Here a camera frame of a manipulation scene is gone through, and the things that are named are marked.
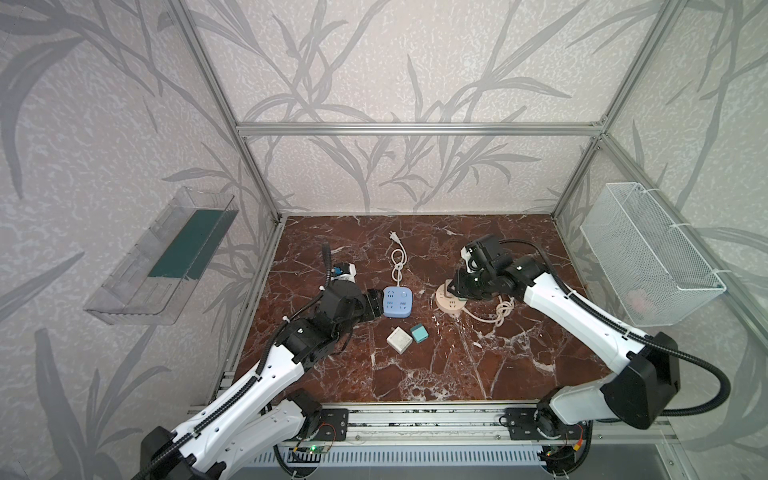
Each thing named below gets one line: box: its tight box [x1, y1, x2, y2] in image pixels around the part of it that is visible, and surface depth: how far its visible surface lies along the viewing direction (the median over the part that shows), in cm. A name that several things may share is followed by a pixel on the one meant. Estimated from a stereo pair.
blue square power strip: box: [383, 286, 413, 318], surface depth 96 cm
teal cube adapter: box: [410, 323, 429, 344], surface depth 89 cm
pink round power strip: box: [436, 283, 467, 318], surface depth 95 cm
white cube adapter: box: [386, 326, 413, 355], surface depth 87 cm
